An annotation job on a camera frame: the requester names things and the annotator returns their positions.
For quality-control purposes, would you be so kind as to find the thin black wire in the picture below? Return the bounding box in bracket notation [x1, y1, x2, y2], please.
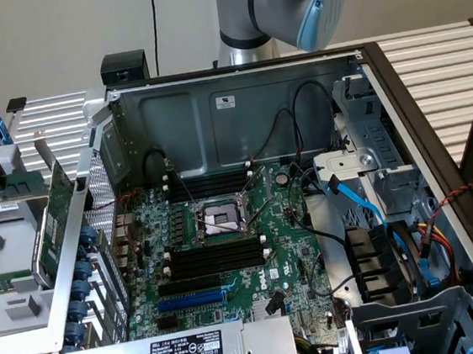
[287, 77, 342, 158]
[249, 106, 300, 162]

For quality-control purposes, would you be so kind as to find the metal socket cover frame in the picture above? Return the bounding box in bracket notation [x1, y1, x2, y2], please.
[235, 165, 277, 228]

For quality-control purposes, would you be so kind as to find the black hanging cable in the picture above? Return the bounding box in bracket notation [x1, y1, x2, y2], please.
[148, 0, 164, 77]

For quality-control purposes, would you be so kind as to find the black looped cable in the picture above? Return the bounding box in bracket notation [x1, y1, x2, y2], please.
[141, 147, 174, 183]

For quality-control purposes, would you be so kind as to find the long black expansion slot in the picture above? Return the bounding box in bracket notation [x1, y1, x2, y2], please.
[156, 272, 224, 299]

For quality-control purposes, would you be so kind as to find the black box device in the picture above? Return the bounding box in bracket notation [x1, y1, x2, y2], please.
[98, 50, 150, 86]

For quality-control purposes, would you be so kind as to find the open black PC case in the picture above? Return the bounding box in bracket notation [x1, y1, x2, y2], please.
[18, 31, 473, 354]

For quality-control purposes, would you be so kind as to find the red black twisted wire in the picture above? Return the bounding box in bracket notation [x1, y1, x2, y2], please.
[89, 186, 144, 214]
[426, 182, 473, 225]

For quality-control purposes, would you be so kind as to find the blue expansion slot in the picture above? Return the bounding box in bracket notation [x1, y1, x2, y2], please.
[155, 289, 230, 315]

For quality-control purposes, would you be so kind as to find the thick black cable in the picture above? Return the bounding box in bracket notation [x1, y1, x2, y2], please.
[284, 160, 348, 251]

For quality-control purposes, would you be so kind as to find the blue slot clip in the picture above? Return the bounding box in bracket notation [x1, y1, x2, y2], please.
[77, 225, 100, 250]
[74, 259, 94, 283]
[68, 300, 90, 325]
[70, 279, 92, 304]
[64, 320, 86, 346]

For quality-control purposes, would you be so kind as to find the dark grey drive cage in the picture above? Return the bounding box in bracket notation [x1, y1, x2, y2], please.
[344, 284, 473, 354]

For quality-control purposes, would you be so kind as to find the silver disk bay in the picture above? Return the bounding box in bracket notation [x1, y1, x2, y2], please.
[304, 68, 429, 219]

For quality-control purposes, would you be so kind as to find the short black expansion slot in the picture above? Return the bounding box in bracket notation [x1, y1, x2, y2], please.
[156, 314, 184, 332]

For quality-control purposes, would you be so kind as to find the green RAM stick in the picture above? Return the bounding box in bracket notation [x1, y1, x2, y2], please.
[0, 170, 49, 203]
[0, 268, 36, 293]

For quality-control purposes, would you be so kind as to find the thin steel locking lever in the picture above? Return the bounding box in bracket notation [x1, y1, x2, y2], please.
[195, 211, 242, 238]
[165, 157, 199, 207]

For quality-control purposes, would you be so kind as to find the metal CPU socket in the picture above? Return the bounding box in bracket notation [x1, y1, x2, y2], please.
[185, 192, 258, 249]

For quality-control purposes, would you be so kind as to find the green Dell motherboard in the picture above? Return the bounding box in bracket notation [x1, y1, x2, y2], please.
[112, 156, 352, 354]

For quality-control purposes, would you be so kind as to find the silver finned chipset heatsink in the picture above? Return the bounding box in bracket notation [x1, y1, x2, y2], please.
[250, 295, 287, 322]

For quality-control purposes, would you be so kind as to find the blue SATA wire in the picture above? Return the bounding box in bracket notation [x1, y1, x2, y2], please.
[323, 166, 411, 269]

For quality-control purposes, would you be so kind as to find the white case sticker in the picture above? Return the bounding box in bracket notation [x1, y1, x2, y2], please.
[210, 93, 237, 111]

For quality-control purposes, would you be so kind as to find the black angled plug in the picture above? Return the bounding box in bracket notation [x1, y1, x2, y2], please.
[263, 289, 286, 317]

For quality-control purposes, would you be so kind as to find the green graphics card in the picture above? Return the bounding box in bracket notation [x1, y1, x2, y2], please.
[18, 125, 87, 292]

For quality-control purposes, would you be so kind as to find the grey parts rack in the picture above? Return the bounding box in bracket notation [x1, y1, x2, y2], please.
[0, 104, 67, 338]

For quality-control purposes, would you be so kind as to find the yellow red wire bundle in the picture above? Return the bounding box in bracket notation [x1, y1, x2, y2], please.
[408, 215, 460, 290]

